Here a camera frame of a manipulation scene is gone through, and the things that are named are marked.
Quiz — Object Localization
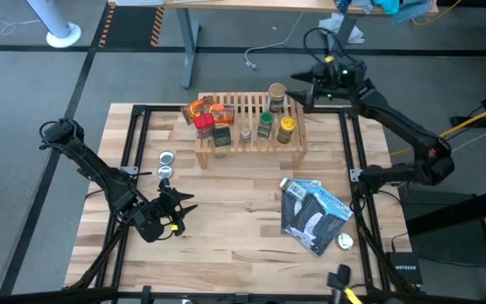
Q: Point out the white floor cable with plug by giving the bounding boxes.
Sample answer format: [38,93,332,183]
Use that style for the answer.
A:
[243,12,305,71]

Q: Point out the grey floor cable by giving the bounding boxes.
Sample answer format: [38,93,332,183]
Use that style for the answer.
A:
[451,128,486,153]

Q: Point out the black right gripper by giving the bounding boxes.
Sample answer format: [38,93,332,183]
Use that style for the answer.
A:
[284,54,373,115]

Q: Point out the black connector yellow cable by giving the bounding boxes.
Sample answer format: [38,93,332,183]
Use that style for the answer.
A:
[326,263,363,304]

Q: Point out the thin yellow cable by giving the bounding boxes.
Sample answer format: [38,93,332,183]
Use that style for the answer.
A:
[411,0,464,26]

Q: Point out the black equipment stand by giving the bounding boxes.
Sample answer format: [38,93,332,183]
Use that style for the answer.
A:
[405,83,486,304]

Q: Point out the thick yellow cable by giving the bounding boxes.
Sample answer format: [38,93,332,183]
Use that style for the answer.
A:
[390,100,486,156]

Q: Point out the white-lid sesame jar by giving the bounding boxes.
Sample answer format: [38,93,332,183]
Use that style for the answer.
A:
[278,176,308,203]

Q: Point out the white cloth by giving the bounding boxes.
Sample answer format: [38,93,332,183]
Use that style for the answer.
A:
[316,12,365,45]

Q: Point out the Yellowstone booklet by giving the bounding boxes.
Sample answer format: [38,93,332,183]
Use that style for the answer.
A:
[283,184,354,258]
[280,176,323,236]

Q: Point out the thin white floor cable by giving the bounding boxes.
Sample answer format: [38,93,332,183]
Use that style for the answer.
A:
[0,17,31,36]

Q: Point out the green-lid spice jar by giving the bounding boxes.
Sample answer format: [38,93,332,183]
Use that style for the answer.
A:
[256,111,275,139]

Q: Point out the white tower fan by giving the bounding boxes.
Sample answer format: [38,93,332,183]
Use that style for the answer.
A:
[25,0,83,49]

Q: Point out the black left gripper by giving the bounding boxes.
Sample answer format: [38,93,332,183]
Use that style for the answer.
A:
[139,176,199,237]

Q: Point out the wooden slatted shelf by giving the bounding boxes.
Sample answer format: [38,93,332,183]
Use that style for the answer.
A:
[195,91,309,170]

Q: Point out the tan-lid furikake jar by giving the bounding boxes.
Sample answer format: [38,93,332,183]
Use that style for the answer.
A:
[267,82,288,114]

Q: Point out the wooden desk grey legs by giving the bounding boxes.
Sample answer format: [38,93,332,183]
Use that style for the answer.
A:
[107,0,440,98]

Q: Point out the black Netgear switch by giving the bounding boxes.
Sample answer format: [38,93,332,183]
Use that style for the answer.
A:
[385,251,424,286]

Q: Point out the yellow-lid crunchy onion jar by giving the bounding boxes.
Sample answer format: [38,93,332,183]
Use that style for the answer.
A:
[276,116,298,145]

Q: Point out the black cable yellow plug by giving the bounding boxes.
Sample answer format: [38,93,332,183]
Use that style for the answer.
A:
[303,27,350,65]
[153,217,186,242]

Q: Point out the small orange-rimmed round tin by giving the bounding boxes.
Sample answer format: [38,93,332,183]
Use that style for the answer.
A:
[337,231,354,251]

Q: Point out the black aluminium table frame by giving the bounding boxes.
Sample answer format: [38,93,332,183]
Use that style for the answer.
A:
[63,104,421,304]

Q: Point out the red-lid smoked paprika tin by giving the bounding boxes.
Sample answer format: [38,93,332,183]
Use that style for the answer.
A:
[193,112,217,139]

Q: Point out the blue cloth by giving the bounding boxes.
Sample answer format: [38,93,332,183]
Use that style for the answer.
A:
[334,0,434,24]

